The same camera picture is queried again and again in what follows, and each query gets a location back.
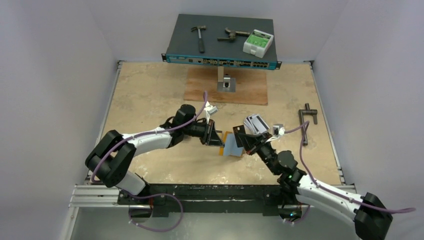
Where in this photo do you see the white green electronic box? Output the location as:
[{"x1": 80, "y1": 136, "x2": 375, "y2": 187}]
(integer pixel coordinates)
[{"x1": 242, "y1": 29, "x2": 274, "y2": 58}]

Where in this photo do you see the plywood board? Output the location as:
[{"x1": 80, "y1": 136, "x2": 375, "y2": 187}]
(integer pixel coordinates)
[{"x1": 183, "y1": 67, "x2": 268, "y2": 106}]

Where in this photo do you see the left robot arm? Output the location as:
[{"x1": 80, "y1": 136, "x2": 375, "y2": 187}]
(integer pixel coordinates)
[{"x1": 85, "y1": 103, "x2": 225, "y2": 205}]

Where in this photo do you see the dark metal T-handle tool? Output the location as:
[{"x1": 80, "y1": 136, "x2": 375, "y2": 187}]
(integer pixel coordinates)
[{"x1": 298, "y1": 102, "x2": 319, "y2": 147}]

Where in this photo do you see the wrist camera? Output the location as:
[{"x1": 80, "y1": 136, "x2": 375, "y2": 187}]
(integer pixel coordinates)
[
  {"x1": 271, "y1": 123, "x2": 285, "y2": 138},
  {"x1": 203, "y1": 101, "x2": 218, "y2": 121}
]

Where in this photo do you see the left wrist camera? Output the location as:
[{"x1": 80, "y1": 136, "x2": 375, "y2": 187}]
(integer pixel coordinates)
[{"x1": 203, "y1": 101, "x2": 218, "y2": 121}]

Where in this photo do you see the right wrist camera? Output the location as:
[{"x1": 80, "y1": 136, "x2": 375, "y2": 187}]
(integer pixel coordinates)
[{"x1": 271, "y1": 123, "x2": 285, "y2": 138}]

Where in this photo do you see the blue network switch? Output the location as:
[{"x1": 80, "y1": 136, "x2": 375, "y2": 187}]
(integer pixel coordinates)
[{"x1": 161, "y1": 13, "x2": 282, "y2": 70}]

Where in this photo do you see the aluminium frame rail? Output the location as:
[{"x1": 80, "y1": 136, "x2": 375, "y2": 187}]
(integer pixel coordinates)
[{"x1": 58, "y1": 60, "x2": 126, "y2": 240}]

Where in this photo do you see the orange leather card holder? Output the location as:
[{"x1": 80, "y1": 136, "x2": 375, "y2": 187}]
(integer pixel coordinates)
[{"x1": 219, "y1": 131, "x2": 244, "y2": 158}]

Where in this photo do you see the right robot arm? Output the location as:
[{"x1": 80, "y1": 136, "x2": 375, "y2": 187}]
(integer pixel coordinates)
[{"x1": 233, "y1": 125, "x2": 393, "y2": 240}]

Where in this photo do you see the small hammer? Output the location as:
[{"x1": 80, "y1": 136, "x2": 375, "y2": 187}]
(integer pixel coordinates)
[{"x1": 190, "y1": 25, "x2": 207, "y2": 54}]

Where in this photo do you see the brass clamp tool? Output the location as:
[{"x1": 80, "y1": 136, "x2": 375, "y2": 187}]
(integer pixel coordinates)
[{"x1": 217, "y1": 27, "x2": 251, "y2": 42}]

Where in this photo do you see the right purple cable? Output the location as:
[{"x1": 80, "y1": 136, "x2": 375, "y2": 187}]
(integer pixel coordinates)
[{"x1": 283, "y1": 121, "x2": 416, "y2": 225}]

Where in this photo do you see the white credit card stack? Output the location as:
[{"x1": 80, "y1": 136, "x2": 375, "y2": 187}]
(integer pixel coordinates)
[{"x1": 243, "y1": 114, "x2": 270, "y2": 135}]

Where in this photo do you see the metal stand bracket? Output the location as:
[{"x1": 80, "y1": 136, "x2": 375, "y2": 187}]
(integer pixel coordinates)
[{"x1": 216, "y1": 66, "x2": 236, "y2": 93}]

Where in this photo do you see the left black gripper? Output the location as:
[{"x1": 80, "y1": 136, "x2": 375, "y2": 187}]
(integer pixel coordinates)
[{"x1": 182, "y1": 118, "x2": 224, "y2": 147}]

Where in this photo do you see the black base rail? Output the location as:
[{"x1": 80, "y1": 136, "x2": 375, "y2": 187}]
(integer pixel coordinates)
[{"x1": 117, "y1": 183, "x2": 308, "y2": 221}]

